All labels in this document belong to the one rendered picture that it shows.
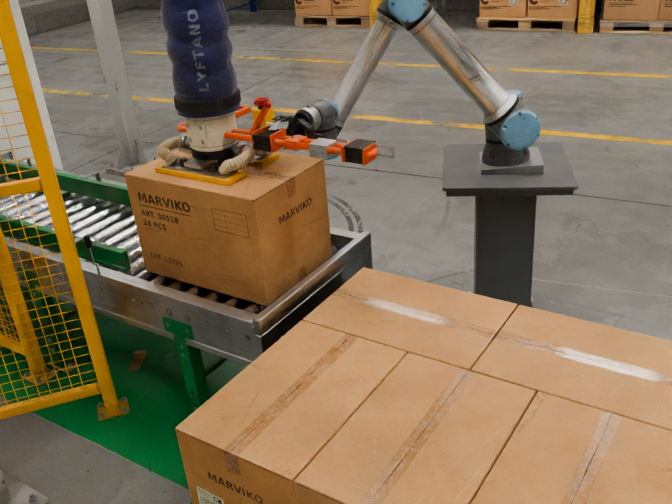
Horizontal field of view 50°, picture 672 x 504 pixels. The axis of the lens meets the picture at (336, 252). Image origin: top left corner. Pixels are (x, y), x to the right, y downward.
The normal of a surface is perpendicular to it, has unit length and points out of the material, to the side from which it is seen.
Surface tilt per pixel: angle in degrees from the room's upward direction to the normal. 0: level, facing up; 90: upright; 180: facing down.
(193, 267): 90
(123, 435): 0
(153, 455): 0
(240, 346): 90
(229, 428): 0
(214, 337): 90
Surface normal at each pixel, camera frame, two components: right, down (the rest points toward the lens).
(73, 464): -0.07, -0.88
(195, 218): -0.55, 0.42
